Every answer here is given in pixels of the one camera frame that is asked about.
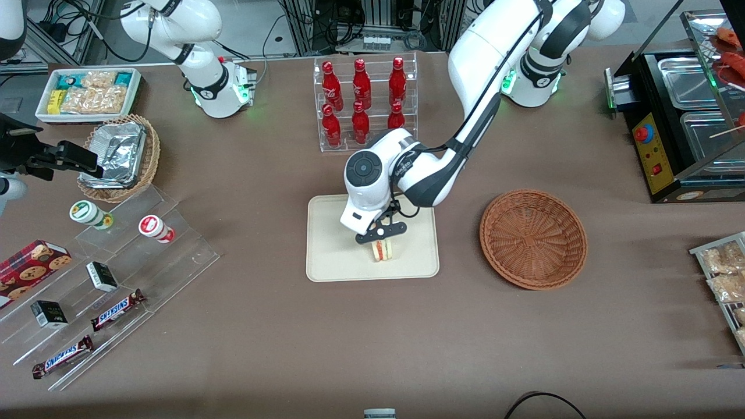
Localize small black carton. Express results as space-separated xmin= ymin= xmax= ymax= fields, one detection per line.
xmin=30 ymin=300 xmax=69 ymax=330
xmin=86 ymin=261 xmax=119 ymax=293

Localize grey tray of snack bags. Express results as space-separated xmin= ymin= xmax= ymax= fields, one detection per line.
xmin=689 ymin=232 xmax=745 ymax=357

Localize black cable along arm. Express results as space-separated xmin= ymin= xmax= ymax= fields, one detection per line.
xmin=384 ymin=0 xmax=554 ymax=221

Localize tan wicker basket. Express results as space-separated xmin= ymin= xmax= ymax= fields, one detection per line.
xmin=76 ymin=113 xmax=161 ymax=204

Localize black cable loop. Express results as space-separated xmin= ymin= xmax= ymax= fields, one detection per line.
xmin=503 ymin=391 xmax=588 ymax=419

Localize stack of foil containers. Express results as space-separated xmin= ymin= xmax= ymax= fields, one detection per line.
xmin=80 ymin=122 xmax=147 ymax=189

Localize red-lidded white cup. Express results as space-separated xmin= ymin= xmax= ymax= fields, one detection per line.
xmin=138 ymin=214 xmax=176 ymax=244

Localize clear bag of puffed snacks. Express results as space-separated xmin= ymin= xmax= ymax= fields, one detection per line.
xmin=81 ymin=70 xmax=118 ymax=89
xmin=61 ymin=86 xmax=127 ymax=115

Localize red sausages on skewers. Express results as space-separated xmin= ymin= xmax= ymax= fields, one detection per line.
xmin=713 ymin=26 xmax=745 ymax=79

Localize clear acrylic bottle rack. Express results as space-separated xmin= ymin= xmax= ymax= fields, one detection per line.
xmin=313 ymin=52 xmax=418 ymax=154

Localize black food warmer yellow panel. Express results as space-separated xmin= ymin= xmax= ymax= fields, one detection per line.
xmin=604 ymin=9 xmax=745 ymax=204

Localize white tray of snack packets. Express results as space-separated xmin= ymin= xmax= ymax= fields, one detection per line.
xmin=35 ymin=68 xmax=144 ymax=125

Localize cream rectangular serving tray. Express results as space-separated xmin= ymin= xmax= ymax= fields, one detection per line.
xmin=306 ymin=194 xmax=440 ymax=283

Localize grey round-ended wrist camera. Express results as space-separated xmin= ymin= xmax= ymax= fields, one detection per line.
xmin=0 ymin=175 xmax=27 ymax=217
xmin=339 ymin=198 xmax=386 ymax=236

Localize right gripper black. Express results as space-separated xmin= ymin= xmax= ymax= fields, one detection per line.
xmin=0 ymin=113 xmax=105 ymax=181

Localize clear acrylic stepped display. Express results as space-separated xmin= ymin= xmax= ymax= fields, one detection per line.
xmin=0 ymin=184 xmax=221 ymax=392

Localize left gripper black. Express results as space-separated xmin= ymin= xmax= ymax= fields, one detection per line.
xmin=356 ymin=201 xmax=407 ymax=244

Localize round brown wicker basket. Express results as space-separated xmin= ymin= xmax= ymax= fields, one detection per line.
xmin=480 ymin=189 xmax=588 ymax=290

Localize Snickers chocolate bar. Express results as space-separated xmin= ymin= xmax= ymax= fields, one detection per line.
xmin=31 ymin=334 xmax=94 ymax=380
xmin=90 ymin=289 xmax=147 ymax=333

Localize red cookie box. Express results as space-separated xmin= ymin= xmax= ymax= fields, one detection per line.
xmin=0 ymin=239 xmax=73 ymax=310

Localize steel warmer pan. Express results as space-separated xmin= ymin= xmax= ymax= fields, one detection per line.
xmin=657 ymin=56 xmax=726 ymax=110
xmin=679 ymin=110 xmax=745 ymax=162

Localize green-lidded white cup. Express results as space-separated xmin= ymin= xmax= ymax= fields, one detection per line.
xmin=69 ymin=200 xmax=115 ymax=231

